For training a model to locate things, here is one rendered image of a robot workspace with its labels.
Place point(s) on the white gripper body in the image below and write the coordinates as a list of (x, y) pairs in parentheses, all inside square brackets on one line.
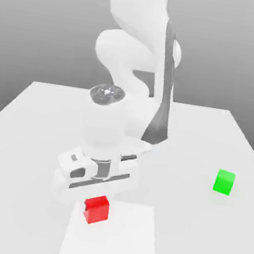
[(99, 189)]

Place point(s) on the small red cube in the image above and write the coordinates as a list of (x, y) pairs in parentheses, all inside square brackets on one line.
[(97, 210)]

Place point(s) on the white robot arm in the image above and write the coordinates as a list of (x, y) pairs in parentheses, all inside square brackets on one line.
[(108, 126)]

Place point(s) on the small green cube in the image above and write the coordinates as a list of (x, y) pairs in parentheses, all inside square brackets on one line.
[(223, 182)]

